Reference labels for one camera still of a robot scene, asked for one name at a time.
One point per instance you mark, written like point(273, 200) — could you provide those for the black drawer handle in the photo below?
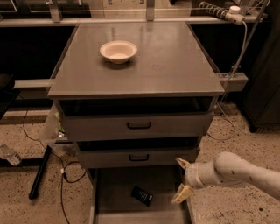
point(140, 126)
point(139, 158)

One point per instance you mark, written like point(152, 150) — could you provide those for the black object at left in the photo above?
point(7, 92)

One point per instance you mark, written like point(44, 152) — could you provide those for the grey drawer cabinet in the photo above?
point(168, 63)

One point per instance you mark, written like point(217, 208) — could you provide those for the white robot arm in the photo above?
point(227, 170)

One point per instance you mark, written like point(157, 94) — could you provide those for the black floor bar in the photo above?
point(34, 192)

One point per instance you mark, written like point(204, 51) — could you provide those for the dark cabinet at right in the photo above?
point(260, 100)

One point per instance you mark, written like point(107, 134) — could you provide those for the grey middle drawer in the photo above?
point(137, 152)

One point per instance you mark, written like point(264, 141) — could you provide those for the black top drawer handle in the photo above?
point(140, 126)

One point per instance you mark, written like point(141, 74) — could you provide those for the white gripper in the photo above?
point(192, 175)

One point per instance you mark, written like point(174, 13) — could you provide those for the white power strip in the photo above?
point(231, 15)

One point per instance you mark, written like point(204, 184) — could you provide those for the clear plastic bag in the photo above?
point(51, 134)

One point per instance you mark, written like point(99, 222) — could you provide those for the clear plastic water bottle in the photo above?
point(10, 155)

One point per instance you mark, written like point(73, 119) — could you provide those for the grey open bottom drawer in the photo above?
point(113, 203)

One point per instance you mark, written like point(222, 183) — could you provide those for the grey top drawer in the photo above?
point(112, 119)

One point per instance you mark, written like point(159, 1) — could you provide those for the black middle drawer handle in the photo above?
point(139, 158)

